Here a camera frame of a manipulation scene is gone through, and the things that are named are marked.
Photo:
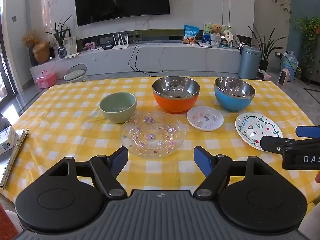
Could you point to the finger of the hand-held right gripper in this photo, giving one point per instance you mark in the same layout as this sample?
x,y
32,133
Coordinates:
x,y
271,144
306,131

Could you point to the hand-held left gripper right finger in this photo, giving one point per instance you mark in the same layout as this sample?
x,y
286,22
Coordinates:
x,y
202,162

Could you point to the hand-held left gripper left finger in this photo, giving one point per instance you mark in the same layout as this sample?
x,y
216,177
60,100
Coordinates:
x,y
120,160

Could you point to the white fruit-print plate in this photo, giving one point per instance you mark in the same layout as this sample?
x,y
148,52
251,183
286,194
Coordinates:
x,y
250,130

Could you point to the clear glass printed plate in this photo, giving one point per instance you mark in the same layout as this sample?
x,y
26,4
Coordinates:
x,y
152,135

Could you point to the small white printed plate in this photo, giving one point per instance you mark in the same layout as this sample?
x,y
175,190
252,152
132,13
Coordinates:
x,y
205,118

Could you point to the green ceramic bowl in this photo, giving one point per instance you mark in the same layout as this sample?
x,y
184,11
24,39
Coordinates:
x,y
117,112

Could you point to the blue steel bowl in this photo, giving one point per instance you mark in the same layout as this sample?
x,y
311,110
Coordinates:
x,y
232,103

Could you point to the orange steel bowl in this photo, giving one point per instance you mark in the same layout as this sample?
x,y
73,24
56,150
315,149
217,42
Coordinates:
x,y
175,103

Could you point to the yellow checkered tablecloth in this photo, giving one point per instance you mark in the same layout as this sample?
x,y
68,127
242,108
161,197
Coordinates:
x,y
75,130

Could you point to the small pink heater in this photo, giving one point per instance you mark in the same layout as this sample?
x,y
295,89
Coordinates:
x,y
283,78

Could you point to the pink floral bag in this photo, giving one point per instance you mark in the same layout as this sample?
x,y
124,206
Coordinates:
x,y
262,75

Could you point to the clear plastic bag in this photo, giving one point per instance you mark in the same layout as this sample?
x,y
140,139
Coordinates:
x,y
290,62

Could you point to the grey trash can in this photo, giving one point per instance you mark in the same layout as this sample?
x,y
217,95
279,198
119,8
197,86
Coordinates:
x,y
248,62

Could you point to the bushy green plant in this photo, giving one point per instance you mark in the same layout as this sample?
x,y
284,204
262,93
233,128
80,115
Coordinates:
x,y
310,40

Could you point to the long-leaf potted plant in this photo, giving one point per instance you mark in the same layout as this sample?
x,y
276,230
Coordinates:
x,y
263,50

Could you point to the folding chair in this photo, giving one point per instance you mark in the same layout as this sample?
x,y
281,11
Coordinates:
x,y
75,73

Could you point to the grey television cabinet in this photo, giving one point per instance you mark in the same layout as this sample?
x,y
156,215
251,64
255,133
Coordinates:
x,y
175,57

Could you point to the round hand fan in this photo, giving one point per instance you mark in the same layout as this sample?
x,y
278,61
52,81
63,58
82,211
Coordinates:
x,y
236,41

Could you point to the pink storage box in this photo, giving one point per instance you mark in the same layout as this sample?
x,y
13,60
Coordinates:
x,y
45,80

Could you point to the white router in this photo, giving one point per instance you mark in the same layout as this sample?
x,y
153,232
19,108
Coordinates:
x,y
120,46

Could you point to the white cardboard box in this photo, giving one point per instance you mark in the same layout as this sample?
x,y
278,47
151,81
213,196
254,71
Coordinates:
x,y
7,140

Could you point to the leafy plant in glass vase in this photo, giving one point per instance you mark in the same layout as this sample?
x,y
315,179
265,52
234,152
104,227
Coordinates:
x,y
61,50

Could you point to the teddy bear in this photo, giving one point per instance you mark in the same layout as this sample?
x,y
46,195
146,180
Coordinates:
x,y
216,29

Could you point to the green printed card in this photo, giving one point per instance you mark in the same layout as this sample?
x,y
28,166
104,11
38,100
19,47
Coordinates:
x,y
207,33

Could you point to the blue snack bag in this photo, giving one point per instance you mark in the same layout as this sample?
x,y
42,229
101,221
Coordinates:
x,y
190,33

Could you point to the red cloth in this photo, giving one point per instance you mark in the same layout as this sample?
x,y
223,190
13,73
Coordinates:
x,y
6,222

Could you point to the small photo frame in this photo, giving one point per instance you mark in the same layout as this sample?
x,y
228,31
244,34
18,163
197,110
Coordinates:
x,y
90,45

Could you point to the portrait drawing frame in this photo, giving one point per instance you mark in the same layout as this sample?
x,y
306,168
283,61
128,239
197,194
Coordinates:
x,y
70,45

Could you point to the wall television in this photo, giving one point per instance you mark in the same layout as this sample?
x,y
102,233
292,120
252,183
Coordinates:
x,y
120,0

